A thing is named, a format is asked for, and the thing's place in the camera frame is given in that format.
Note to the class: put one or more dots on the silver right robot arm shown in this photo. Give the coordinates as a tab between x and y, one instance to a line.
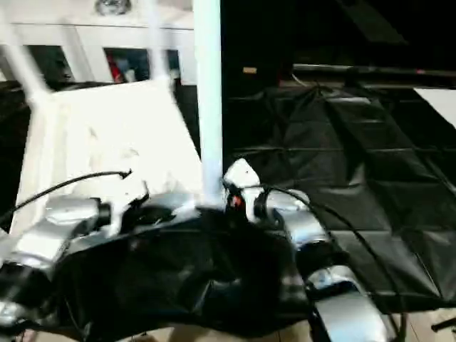
306	224

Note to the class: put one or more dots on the black mat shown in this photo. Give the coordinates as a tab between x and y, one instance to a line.
356	178

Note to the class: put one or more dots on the grey metal bar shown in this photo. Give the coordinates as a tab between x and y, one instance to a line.
374	70

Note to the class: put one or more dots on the thin black rod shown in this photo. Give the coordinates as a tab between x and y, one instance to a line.
444	324

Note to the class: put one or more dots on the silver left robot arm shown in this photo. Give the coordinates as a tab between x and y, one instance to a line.
60	221

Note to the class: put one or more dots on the large black case yellow label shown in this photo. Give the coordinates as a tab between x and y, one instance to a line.
256	35

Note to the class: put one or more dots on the white plastic table leg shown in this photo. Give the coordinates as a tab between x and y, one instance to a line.
158	46
210	89
23	60

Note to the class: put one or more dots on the red bottle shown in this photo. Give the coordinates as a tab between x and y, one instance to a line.
114	69

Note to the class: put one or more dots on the white cabinet with glass doors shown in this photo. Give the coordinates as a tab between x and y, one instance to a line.
89	32

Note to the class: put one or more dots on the white flat panel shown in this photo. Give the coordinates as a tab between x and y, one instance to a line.
440	105

